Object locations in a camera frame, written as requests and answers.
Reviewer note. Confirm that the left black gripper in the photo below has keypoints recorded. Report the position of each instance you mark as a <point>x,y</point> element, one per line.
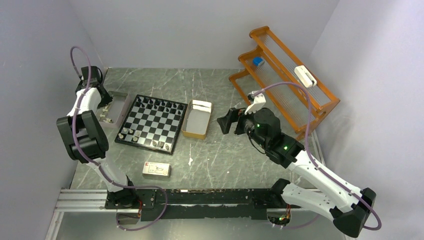
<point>108,99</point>

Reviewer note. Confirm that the silver metal tin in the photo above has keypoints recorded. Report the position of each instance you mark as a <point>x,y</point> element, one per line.
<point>118,109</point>

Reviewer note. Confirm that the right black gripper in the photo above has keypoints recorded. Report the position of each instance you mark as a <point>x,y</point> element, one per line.
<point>232,116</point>

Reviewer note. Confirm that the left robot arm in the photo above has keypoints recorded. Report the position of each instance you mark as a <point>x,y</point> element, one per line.
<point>85,140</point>

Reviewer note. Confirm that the white plastic device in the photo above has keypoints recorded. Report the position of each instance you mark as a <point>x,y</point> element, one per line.
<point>305,77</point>

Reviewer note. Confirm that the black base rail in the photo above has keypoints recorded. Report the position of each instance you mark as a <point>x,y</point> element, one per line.
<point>252,203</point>

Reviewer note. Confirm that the small printed card box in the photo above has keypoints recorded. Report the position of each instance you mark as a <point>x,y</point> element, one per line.
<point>156,169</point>

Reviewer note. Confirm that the black white chess board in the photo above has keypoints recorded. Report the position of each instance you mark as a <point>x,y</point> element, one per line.
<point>151,123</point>

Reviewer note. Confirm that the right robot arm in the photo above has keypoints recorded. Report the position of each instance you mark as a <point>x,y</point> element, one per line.
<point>347,206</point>

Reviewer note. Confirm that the orange wooden rack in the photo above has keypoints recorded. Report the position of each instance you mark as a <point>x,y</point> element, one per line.
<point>297,104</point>

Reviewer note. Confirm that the blue small block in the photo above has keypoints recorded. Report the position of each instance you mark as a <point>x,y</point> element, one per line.
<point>258,61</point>

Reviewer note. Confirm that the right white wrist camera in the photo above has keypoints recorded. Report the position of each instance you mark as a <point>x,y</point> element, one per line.
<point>257,101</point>

